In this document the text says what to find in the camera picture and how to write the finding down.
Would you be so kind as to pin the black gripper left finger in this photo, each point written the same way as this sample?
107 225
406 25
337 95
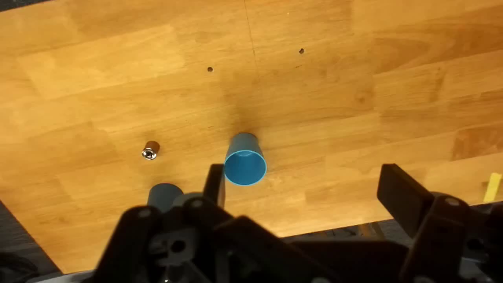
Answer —
216 186

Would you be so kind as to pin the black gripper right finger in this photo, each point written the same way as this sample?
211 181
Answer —
401 190

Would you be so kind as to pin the light blue plastic cup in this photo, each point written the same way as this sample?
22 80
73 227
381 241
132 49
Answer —
246 167

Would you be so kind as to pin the dark blue plastic cup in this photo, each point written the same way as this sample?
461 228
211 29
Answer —
164 195

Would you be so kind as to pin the yellow tape strip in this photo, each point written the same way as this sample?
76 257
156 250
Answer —
494 189

